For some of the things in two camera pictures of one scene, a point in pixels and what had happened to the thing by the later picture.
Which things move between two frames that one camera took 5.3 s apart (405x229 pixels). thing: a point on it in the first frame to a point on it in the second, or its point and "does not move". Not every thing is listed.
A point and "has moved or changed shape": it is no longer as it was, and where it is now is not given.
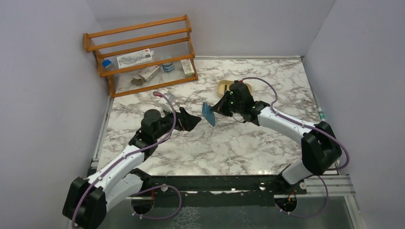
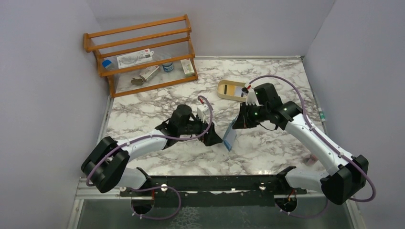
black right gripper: (228, 103) to (241, 118)
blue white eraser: (108, 64) does not move
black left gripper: (178, 120) to (205, 132)
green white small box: (187, 67) does not move
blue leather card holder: (208, 115) has moved or changed shape
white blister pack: (134, 58) does not move
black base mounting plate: (194, 190) does not move
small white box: (150, 72) does not move
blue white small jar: (168, 67) does not move
